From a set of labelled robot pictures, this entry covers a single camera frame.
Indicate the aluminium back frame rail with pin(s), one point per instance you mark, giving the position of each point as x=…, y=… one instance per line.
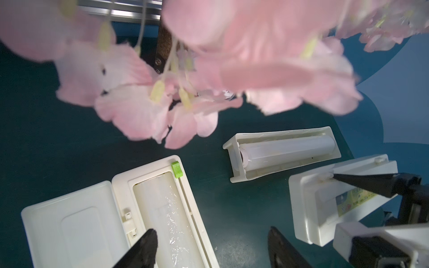
x=124, y=11

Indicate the pink cherry blossom tree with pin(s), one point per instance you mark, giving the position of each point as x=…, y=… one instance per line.
x=275, y=55

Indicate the white dispenser lid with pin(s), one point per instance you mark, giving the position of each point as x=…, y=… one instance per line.
x=82, y=229
x=319, y=202

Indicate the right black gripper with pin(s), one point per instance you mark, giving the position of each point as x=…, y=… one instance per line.
x=414, y=206

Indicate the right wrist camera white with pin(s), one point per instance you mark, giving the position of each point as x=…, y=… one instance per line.
x=401, y=246

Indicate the white wrap dispenser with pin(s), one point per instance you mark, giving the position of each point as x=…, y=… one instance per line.
x=132, y=221
x=242, y=175

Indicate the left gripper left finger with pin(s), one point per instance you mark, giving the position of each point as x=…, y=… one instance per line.
x=142, y=254

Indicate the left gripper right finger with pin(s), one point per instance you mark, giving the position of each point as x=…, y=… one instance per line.
x=282, y=254

